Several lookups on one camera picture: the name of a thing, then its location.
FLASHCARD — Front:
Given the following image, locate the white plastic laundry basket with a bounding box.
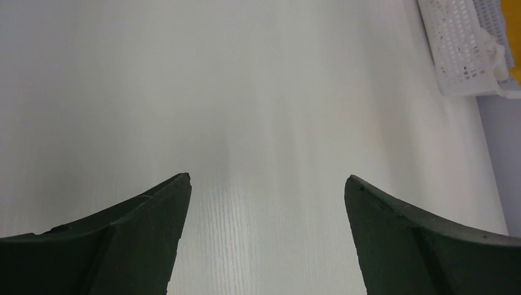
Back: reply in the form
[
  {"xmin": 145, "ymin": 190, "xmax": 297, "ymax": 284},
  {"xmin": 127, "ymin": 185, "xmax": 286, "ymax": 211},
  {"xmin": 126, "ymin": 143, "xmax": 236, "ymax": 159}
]
[{"xmin": 418, "ymin": 1, "xmax": 520, "ymax": 99}]

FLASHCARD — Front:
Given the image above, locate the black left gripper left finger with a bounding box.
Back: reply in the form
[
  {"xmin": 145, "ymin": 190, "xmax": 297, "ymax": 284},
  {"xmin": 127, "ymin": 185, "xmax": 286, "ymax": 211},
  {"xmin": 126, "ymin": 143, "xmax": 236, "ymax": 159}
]
[{"xmin": 1, "ymin": 173, "xmax": 192, "ymax": 294}]

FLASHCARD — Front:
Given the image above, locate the orange t shirt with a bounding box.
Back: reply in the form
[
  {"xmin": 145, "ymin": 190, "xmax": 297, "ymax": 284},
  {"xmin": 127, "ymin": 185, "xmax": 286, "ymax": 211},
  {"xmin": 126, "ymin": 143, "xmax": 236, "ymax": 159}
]
[{"xmin": 500, "ymin": 0, "xmax": 520, "ymax": 84}]

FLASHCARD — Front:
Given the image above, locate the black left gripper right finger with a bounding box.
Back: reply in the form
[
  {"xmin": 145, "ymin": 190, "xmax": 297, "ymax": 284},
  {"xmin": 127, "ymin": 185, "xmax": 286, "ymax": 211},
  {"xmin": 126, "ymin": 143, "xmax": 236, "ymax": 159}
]
[{"xmin": 344, "ymin": 175, "xmax": 520, "ymax": 294}]

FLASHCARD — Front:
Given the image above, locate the white crumpled t shirt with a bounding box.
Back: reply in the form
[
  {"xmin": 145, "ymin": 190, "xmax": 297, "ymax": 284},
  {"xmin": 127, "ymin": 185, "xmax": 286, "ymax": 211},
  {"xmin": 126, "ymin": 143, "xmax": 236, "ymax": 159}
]
[{"xmin": 480, "ymin": 28, "xmax": 509, "ymax": 81}]

